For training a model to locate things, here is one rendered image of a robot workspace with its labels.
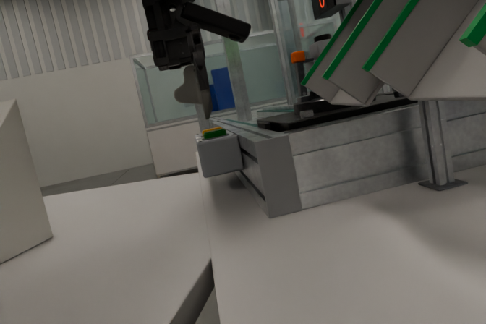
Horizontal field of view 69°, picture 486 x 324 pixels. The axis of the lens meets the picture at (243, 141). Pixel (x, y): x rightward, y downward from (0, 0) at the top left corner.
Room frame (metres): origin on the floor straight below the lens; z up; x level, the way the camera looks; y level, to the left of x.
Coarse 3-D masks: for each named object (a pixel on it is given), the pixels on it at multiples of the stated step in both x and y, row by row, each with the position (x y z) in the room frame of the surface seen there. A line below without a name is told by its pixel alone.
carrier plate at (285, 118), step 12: (384, 96) 0.64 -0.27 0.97; (348, 108) 0.53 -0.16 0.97; (360, 108) 0.51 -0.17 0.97; (372, 108) 0.51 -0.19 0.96; (384, 108) 0.51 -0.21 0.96; (264, 120) 0.66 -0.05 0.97; (276, 120) 0.59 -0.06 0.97; (288, 120) 0.54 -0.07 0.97; (300, 120) 0.50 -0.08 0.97; (312, 120) 0.50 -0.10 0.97; (324, 120) 0.50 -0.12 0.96
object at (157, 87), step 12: (144, 60) 5.44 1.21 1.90; (144, 72) 5.44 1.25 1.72; (156, 72) 5.46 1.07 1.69; (168, 72) 5.48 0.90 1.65; (180, 72) 5.50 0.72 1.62; (144, 84) 5.43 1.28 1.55; (156, 84) 5.45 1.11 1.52; (168, 84) 5.47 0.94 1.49; (180, 84) 5.49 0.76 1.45; (144, 96) 5.43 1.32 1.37; (156, 96) 5.45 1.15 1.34; (168, 96) 5.47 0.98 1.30; (156, 108) 5.44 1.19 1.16; (168, 108) 5.46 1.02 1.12; (180, 108) 5.48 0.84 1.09; (192, 108) 5.50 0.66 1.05; (156, 120) 5.44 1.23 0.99; (168, 120) 5.46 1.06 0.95
